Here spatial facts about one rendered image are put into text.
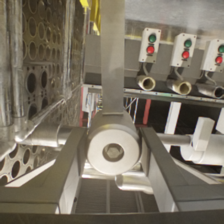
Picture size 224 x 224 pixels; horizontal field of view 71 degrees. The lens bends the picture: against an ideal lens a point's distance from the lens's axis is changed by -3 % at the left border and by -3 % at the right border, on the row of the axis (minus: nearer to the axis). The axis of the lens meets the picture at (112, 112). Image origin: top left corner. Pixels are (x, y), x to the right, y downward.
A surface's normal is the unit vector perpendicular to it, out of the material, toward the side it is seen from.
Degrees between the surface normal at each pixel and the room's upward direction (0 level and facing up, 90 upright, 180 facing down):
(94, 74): 90
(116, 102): 90
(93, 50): 90
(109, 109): 90
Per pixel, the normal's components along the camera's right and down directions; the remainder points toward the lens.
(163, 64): 0.01, 0.29
